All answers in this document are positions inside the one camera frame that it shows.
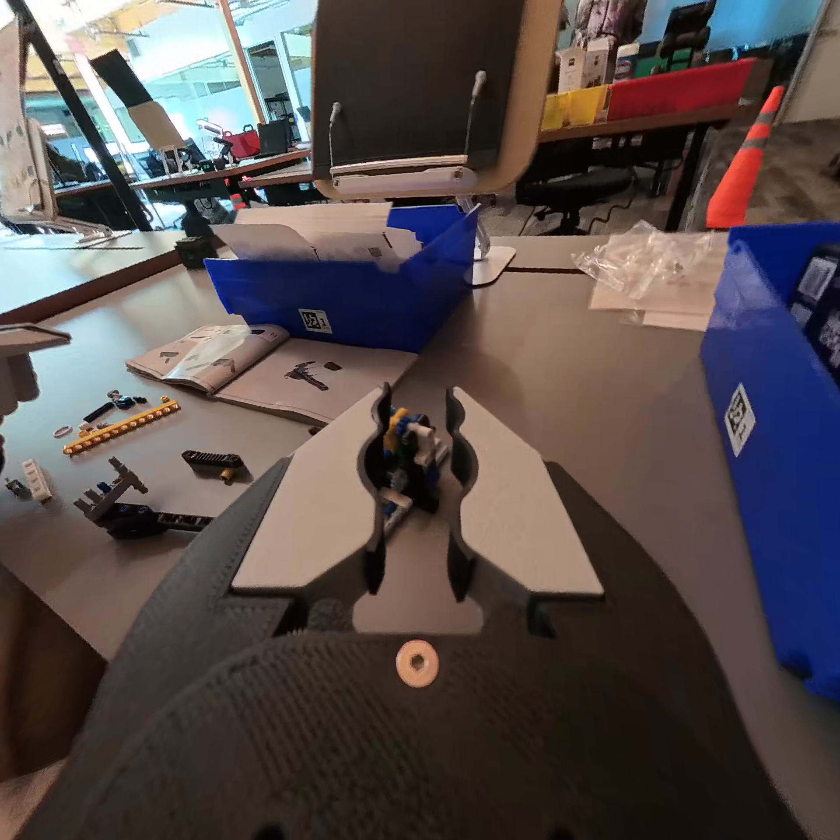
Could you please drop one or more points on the wooden background table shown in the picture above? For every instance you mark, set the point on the wooden background table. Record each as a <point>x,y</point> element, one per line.
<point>630,131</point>

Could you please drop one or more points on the small blue and black lego pieces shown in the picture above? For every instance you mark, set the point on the small blue and black lego pieces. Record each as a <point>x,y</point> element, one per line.
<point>128,397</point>

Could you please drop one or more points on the small black lego piece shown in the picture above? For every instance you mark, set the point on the small black lego piece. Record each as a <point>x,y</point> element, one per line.
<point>98,413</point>

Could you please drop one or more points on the large blue plastic bin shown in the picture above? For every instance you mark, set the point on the large blue plastic bin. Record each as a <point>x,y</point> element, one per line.
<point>781,472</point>

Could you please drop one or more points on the red bag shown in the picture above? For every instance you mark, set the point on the red bag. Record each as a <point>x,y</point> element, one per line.
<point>241,141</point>

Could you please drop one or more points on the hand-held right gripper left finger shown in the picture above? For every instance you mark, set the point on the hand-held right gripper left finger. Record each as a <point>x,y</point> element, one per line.
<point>308,525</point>

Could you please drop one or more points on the blue plastic bin with tag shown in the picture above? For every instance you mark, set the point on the blue plastic bin with tag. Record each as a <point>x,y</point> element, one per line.
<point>354,302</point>

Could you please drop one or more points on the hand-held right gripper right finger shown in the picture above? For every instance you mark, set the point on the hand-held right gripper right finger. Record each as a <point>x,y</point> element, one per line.
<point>518,518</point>

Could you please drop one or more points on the white paper sheets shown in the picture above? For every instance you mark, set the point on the white paper sheets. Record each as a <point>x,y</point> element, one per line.
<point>308,239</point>

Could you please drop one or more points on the yellow storage bin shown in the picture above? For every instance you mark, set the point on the yellow storage bin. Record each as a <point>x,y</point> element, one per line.
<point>572,108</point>

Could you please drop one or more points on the dark background desk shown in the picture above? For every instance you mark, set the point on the dark background desk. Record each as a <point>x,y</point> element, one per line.
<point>216,174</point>

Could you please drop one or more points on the small white lego piece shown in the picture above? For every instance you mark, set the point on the small white lego piece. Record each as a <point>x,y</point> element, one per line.
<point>37,480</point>

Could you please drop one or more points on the orange traffic cone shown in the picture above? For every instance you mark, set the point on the orange traffic cone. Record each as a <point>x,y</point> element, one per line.
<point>745,170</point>

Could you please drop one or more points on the lego instruction booklet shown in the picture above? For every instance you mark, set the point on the lego instruction booklet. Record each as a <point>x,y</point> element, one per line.
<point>275,371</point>

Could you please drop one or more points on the clear plastic bags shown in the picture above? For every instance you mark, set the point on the clear plastic bags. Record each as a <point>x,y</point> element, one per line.
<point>646,269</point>

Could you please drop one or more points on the white-backed monitor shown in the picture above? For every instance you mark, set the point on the white-backed monitor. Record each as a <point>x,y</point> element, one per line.
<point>26,151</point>

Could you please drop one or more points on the white cardboard boxes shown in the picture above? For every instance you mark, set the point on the white cardboard boxes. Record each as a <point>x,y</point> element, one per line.
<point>584,65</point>

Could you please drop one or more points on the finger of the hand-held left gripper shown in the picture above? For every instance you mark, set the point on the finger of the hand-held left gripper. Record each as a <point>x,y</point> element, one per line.
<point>29,338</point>

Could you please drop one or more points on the grey and black lego assembly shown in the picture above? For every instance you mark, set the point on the grey and black lego assembly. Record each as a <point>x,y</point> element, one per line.
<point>124,505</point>

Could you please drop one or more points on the small black box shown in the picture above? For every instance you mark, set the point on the small black box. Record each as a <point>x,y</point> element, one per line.
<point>195,253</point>

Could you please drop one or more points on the long yellow lego beam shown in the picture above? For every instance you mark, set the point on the long yellow lego beam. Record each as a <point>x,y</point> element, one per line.
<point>121,428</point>

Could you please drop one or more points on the short black lego beam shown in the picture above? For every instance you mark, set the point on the short black lego beam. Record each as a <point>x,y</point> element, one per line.
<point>211,459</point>

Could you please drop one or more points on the multicoloured lego assembly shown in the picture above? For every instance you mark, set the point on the multicoloured lego assembly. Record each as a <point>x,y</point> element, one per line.
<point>410,459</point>

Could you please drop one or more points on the black slanted pole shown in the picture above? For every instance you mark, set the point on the black slanted pole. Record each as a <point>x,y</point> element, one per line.
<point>85,111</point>

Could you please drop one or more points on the computer monitor with stand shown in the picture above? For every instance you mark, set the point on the computer monitor with stand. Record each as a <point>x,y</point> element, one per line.
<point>420,85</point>

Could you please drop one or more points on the red storage bin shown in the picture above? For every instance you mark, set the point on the red storage bin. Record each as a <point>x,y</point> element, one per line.
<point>679,88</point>

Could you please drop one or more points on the black office chair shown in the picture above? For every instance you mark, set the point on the black office chair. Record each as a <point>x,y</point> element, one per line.
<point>574,190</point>

